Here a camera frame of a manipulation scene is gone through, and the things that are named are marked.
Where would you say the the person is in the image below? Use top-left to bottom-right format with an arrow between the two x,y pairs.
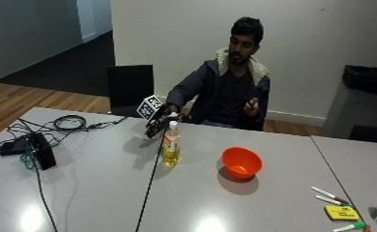
164,16 -> 271,132

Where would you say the yellow liquid plastic bottle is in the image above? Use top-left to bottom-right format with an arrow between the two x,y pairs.
160,120 -> 180,167

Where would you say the white marker cube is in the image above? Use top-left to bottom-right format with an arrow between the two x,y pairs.
134,94 -> 164,122

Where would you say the black office chair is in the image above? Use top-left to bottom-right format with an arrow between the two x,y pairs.
105,64 -> 155,118

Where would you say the orange plastic bowl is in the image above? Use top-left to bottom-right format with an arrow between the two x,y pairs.
219,146 -> 263,181

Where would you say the grey bin with black bag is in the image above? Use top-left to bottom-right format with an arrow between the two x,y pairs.
322,64 -> 377,139

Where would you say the black chair back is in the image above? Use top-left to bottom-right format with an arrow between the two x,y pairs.
348,125 -> 377,145

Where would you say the black electronics box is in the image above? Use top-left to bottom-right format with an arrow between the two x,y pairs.
0,131 -> 57,171

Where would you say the red capped white marker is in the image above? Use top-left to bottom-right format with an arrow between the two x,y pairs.
310,186 -> 351,205

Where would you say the green capped white marker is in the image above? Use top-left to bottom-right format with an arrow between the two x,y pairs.
315,194 -> 355,209
331,221 -> 367,232

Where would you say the yellow whiteboard eraser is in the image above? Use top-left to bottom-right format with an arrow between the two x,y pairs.
322,205 -> 360,222

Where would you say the black coiled cable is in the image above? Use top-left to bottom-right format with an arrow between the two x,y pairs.
51,114 -> 89,131

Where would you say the green cable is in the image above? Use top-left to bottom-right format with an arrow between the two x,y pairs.
18,151 -> 38,170

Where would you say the thin black cable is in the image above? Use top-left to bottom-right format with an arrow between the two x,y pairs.
27,144 -> 59,232

